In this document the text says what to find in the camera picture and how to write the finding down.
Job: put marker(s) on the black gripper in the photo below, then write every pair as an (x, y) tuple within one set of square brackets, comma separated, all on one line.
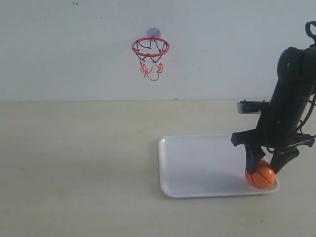
[(279, 130)]

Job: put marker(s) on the small orange basketball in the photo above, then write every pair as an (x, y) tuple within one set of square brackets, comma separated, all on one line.
[(263, 177)]

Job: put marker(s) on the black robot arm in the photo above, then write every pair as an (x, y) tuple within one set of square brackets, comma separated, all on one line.
[(296, 72)]

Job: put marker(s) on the red mini basketball hoop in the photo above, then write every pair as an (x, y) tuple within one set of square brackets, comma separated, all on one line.
[(150, 52)]

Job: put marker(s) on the white rectangular tray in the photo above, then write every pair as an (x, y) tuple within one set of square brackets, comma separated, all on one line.
[(198, 166)]

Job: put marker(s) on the clear suction cup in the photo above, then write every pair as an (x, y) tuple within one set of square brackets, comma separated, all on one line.
[(153, 33)]

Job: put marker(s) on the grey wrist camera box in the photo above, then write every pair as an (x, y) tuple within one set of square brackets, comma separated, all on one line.
[(251, 107)]

